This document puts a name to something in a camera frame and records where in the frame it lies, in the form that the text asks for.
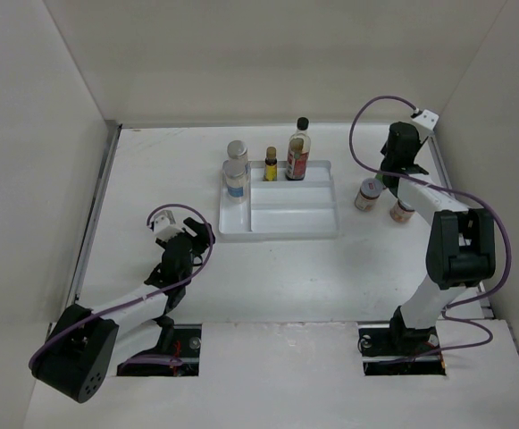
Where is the blue label shaker jar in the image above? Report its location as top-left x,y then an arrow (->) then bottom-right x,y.
222,159 -> 247,203
227,140 -> 248,164

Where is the small yellow label bottle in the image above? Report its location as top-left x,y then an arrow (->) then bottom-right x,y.
264,147 -> 278,181

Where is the tall black cap oil bottle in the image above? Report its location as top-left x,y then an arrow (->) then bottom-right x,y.
285,117 -> 311,181

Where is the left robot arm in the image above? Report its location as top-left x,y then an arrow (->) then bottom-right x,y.
29,216 -> 215,403

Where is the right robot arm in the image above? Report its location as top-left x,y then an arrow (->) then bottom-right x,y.
374,122 -> 496,357

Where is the red lid sauce jar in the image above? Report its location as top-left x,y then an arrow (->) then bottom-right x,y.
354,178 -> 383,212
389,199 -> 415,223

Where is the white divided organizer tray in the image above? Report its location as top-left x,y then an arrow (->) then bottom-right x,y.
217,160 -> 339,242

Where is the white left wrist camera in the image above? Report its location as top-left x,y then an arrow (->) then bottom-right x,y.
147,209 -> 182,242

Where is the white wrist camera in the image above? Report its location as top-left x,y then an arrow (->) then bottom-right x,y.
147,209 -> 182,242
411,109 -> 439,136

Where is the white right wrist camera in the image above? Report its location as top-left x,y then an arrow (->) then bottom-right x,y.
411,109 -> 439,136

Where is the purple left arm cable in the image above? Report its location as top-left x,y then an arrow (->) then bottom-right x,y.
28,203 -> 215,376

